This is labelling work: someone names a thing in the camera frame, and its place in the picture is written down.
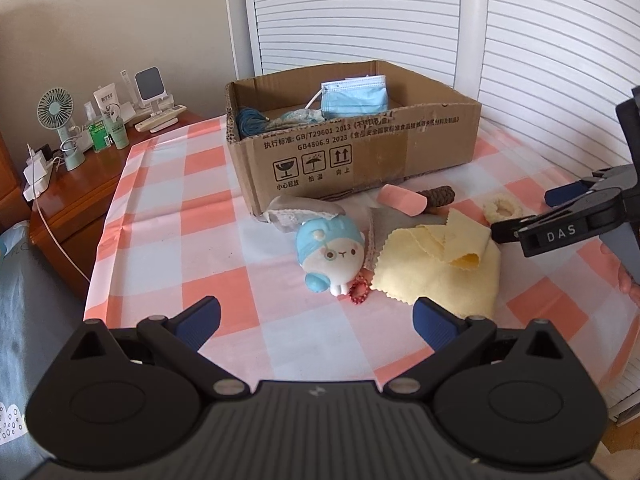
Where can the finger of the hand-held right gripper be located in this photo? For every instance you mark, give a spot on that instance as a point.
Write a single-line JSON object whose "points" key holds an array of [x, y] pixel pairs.
{"points": [[515, 232], [565, 195]]}

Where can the blue yarn bundle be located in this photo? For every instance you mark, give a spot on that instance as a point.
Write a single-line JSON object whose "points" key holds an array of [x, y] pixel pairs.
{"points": [[250, 121]]}

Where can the blue face mask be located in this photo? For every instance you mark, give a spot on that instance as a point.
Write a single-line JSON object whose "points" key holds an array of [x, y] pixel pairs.
{"points": [[355, 100]]}

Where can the green bottle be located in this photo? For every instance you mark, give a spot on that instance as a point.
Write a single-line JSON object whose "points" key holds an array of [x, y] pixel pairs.
{"points": [[118, 132]]}

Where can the person's right hand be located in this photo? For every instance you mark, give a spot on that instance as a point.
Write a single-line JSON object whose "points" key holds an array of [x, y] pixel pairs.
{"points": [[625, 280]]}

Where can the white louvred door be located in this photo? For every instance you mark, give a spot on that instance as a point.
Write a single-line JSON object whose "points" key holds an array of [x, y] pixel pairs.
{"points": [[350, 15], [550, 50]]}

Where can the brown cardboard box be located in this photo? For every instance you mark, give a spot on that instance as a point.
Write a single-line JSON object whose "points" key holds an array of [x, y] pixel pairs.
{"points": [[400, 145]]}

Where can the white charger block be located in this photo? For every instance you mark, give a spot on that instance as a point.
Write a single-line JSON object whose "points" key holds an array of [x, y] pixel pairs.
{"points": [[36, 175]]}

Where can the pink and white checkered tablecloth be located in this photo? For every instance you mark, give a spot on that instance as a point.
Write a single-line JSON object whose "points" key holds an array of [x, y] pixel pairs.
{"points": [[200, 210]]}

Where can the brown knitted roll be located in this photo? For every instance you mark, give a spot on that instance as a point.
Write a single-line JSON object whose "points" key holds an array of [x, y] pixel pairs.
{"points": [[440, 195]]}

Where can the green desk fan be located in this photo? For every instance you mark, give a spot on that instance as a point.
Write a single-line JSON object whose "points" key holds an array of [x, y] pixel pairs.
{"points": [[54, 107]]}

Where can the white remote control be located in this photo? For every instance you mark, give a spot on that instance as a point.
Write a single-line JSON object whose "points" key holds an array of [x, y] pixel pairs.
{"points": [[169, 111], [156, 124]]}

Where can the grey printed bedding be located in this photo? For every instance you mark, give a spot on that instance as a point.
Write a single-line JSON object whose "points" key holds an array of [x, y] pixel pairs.
{"points": [[30, 335]]}

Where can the white fluffy scrunchie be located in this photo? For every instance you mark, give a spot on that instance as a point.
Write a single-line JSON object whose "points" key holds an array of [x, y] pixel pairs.
{"points": [[489, 211]]}

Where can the wooden nightstand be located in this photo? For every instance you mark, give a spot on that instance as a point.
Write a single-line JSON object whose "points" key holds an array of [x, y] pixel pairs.
{"points": [[90, 185]]}

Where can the yellow cloth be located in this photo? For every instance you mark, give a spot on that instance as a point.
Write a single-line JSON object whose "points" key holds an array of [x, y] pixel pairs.
{"points": [[425, 270]]}

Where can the white tube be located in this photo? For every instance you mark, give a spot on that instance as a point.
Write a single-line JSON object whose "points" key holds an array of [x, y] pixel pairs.
{"points": [[106, 99]]}

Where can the green carton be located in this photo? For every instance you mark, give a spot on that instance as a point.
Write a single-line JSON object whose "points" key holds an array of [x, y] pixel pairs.
{"points": [[98, 136]]}

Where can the white phone stand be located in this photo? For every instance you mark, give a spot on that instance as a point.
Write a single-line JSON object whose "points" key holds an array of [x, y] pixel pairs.
{"points": [[150, 85]]}

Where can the grey cloth with lace trim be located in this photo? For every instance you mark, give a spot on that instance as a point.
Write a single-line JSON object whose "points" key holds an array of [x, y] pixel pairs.
{"points": [[295, 207]]}

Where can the tall white stick holder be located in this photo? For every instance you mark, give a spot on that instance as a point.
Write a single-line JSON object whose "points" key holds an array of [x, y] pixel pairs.
{"points": [[127, 87]]}

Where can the blue and white plush toy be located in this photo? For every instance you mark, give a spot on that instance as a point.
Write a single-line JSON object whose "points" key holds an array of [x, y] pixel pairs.
{"points": [[330, 250]]}

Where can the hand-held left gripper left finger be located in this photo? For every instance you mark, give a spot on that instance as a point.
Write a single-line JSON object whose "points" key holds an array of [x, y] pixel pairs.
{"points": [[200, 320]]}

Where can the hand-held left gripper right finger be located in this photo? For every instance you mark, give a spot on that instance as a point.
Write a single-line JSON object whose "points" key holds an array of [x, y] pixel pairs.
{"points": [[434, 322]]}

